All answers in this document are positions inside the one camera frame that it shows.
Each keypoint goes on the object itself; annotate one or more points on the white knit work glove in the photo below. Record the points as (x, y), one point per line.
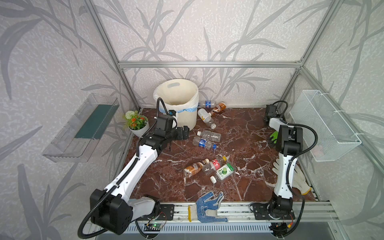
(299, 179)

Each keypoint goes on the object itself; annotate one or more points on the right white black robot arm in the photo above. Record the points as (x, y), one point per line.
(289, 141)

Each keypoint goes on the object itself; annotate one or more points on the brown tea bottle white cap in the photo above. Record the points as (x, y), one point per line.
(194, 168)

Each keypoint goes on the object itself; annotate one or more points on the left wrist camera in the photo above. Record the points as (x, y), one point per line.
(172, 113)

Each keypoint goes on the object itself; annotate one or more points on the cream plastic waste bin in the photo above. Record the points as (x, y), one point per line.
(187, 119)

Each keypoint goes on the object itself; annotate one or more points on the clear acrylic wall shelf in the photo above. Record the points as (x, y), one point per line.
(78, 139)

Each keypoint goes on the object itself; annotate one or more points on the white label bottle near bin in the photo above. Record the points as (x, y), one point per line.
(206, 118)

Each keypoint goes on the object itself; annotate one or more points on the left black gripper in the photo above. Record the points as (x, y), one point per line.
(179, 133)

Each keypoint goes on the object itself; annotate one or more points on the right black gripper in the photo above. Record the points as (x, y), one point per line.
(270, 112)

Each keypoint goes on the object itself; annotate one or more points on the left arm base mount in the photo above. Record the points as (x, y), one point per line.
(164, 212)

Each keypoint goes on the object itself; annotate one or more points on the red label clear bottle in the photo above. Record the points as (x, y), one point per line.
(212, 166)

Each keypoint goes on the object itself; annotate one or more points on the aluminium front rail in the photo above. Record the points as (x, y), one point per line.
(241, 212)

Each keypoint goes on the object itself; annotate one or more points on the green black work glove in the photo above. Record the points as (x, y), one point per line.
(274, 137)

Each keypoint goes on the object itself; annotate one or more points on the blue dotted knit glove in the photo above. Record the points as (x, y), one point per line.
(205, 210)

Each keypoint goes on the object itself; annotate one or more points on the green circuit board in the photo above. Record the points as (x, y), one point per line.
(154, 227)

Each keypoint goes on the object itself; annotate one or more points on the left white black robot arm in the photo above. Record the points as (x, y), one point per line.
(112, 209)

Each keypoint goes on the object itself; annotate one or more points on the blue label crushed bottle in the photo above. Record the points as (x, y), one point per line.
(205, 144)

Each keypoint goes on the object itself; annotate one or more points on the white bin liner bag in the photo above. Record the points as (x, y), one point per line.
(178, 94)

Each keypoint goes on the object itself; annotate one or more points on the green label square bottle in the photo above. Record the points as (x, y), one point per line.
(223, 173)

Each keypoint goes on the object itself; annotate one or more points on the white wire mesh basket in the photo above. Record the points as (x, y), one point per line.
(335, 136)

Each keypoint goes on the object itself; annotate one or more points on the brown tea bottle by wall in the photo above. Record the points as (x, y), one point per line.
(217, 109)

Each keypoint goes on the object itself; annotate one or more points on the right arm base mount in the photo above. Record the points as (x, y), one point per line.
(267, 211)

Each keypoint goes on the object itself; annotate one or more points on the small potted artificial plant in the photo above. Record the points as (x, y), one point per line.
(137, 123)

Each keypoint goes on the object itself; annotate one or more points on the clear crushed plastic bottle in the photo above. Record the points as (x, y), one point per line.
(210, 136)

